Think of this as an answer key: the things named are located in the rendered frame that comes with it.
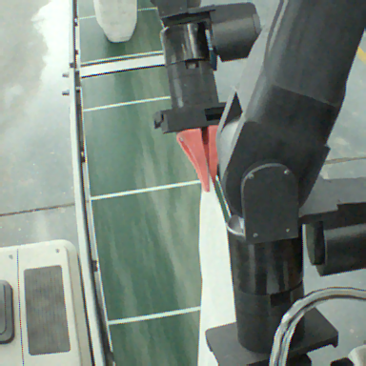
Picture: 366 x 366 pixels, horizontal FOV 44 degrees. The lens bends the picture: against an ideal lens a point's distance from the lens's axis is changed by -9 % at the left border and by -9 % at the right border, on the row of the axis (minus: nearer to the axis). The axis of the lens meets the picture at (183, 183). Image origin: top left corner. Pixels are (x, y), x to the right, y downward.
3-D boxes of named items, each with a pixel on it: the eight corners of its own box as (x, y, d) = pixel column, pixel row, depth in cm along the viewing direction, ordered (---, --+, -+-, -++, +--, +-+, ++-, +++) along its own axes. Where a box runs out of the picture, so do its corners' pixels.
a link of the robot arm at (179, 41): (165, 33, 61) (152, 22, 55) (215, 22, 59) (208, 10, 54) (173, 81, 61) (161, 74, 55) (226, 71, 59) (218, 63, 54)
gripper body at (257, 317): (339, 351, 36) (343, 276, 34) (225, 387, 34) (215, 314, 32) (309, 315, 42) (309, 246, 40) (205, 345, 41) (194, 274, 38)
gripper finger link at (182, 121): (236, 188, 54) (223, 106, 54) (173, 198, 54) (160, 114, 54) (225, 188, 61) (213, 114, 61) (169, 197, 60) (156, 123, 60)
